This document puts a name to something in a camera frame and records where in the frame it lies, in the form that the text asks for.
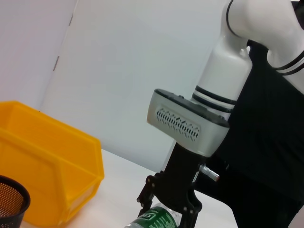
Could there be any clear water bottle green label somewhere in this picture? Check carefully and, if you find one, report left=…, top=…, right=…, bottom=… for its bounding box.
left=125, top=203, right=184, bottom=228

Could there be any right gripper cable with plug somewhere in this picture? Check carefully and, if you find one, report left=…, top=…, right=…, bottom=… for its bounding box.
left=199, top=164, right=220, bottom=181

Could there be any black mesh pen cup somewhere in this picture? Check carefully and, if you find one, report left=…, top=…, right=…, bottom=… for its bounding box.
left=0, top=175, right=31, bottom=228

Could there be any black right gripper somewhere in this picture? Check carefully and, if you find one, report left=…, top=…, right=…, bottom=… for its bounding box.
left=137, top=139, right=208, bottom=228

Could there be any silver black wrist camera box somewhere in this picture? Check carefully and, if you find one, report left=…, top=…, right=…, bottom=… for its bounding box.
left=146, top=88, right=230, bottom=158

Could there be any yellow plastic bin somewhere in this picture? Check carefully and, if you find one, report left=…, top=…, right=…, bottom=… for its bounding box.
left=0, top=100, right=105, bottom=226

